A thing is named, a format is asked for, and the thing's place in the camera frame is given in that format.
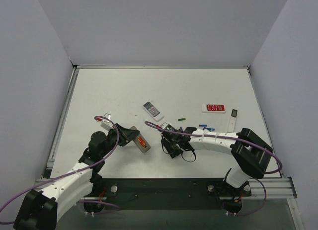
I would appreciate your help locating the red white remote control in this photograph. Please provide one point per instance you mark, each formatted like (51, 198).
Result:
(213, 108)

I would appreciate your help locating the slim white remote control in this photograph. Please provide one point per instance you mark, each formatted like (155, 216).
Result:
(232, 121)

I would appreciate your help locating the grey white remote control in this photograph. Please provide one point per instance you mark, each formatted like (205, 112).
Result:
(153, 111)

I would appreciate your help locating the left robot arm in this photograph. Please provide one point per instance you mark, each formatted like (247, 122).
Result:
(41, 210)

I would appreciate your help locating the red orange battery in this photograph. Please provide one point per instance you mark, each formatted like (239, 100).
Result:
(142, 142)

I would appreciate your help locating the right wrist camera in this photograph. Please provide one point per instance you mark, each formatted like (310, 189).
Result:
(167, 126)

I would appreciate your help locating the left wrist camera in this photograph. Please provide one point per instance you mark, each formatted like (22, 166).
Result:
(105, 123)

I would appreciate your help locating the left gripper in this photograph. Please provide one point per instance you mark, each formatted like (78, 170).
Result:
(124, 136)

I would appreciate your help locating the beige remote control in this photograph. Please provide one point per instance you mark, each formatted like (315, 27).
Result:
(145, 149)

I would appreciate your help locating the aluminium frame rail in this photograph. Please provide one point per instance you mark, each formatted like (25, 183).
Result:
(273, 187)

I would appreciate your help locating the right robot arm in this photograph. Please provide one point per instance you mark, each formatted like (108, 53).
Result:
(251, 153)

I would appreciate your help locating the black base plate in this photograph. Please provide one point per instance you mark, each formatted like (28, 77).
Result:
(100, 204)

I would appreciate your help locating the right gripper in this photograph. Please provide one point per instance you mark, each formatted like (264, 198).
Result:
(168, 145)

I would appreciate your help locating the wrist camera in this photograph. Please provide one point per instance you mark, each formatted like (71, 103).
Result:
(167, 126)
(105, 123)

